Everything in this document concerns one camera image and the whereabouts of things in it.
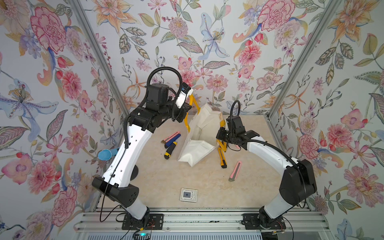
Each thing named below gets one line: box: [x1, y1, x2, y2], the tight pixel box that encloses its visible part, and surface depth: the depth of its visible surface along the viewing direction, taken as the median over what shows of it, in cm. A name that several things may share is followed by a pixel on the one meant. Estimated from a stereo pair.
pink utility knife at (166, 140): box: [161, 131, 181, 144], surface depth 109 cm
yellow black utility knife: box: [164, 141, 178, 160], surface depth 102 cm
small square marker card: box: [180, 188, 198, 203], surface depth 82 cm
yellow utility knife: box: [216, 139, 228, 169], surface depth 97 cm
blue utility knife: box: [164, 133, 181, 149], surface depth 106 cm
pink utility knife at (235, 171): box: [228, 160, 243, 182], surface depth 92 cm
